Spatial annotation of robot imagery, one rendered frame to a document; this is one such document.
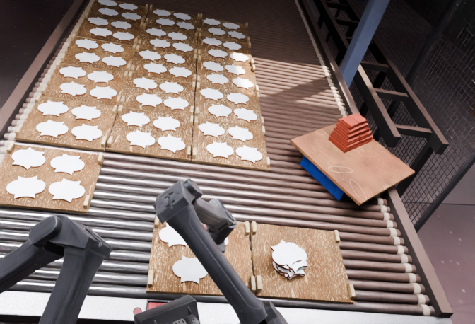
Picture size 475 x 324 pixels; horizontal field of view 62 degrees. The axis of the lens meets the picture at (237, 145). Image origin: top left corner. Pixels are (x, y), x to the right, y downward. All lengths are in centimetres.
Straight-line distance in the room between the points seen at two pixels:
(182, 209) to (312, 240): 106
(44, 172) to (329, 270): 130
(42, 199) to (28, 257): 91
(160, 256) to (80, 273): 83
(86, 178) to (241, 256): 77
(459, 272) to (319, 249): 196
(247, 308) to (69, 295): 37
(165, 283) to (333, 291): 68
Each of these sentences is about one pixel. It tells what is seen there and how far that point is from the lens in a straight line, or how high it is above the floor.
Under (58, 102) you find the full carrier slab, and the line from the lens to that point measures 232.
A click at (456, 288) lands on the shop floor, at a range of 354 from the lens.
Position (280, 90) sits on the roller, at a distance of 280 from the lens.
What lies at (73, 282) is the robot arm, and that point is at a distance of 85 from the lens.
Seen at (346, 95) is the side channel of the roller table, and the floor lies 95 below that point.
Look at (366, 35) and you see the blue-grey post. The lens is 310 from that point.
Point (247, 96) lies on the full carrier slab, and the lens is 260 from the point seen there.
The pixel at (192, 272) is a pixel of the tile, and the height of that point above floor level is 95.
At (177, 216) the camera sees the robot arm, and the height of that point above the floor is 161.
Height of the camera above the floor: 232
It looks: 39 degrees down
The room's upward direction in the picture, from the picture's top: 16 degrees clockwise
